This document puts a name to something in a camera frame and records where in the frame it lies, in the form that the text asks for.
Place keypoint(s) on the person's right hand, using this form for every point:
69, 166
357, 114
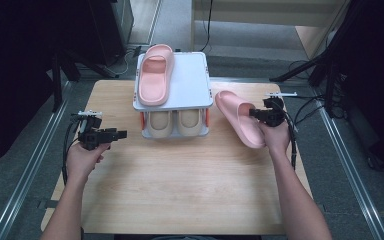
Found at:
276, 138

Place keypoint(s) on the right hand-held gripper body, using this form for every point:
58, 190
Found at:
274, 113

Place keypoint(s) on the metal floor rail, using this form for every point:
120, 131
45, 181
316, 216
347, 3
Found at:
33, 166
349, 166

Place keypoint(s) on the black tripod stand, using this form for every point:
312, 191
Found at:
296, 69

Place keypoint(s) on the person's left hand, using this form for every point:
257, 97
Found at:
83, 161

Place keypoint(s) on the cream clog shoe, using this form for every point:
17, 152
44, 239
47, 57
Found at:
189, 122
160, 123

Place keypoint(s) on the white two-tier shoe rack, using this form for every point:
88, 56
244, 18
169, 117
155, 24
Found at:
188, 80

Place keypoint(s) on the black metal stand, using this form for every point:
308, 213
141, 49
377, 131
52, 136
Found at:
57, 90

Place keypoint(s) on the beige wooden platform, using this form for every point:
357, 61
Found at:
246, 16

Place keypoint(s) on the black bracket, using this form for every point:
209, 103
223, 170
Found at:
136, 50

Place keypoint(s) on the black cabinet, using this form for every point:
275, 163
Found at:
113, 26

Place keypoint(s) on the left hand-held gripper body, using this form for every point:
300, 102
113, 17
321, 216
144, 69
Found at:
91, 136

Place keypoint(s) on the pink slide sandal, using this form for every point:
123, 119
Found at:
238, 123
155, 83

